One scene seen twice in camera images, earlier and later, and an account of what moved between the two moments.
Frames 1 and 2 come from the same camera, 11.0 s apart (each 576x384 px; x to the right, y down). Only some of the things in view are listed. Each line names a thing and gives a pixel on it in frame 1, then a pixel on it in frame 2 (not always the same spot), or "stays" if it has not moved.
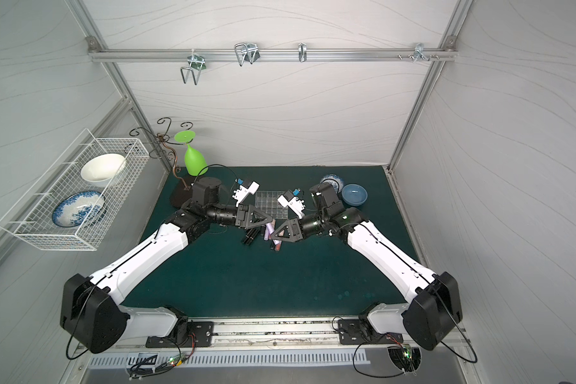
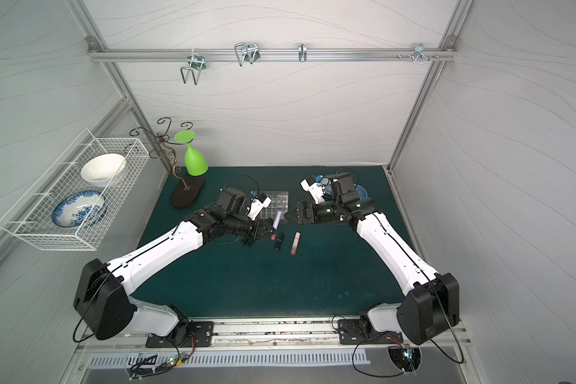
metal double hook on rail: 246,52 stays
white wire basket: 71,205 stays
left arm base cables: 150,366 stays
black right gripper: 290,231 -> 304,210
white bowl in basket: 102,169 stays
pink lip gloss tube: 278,245 -> 295,242
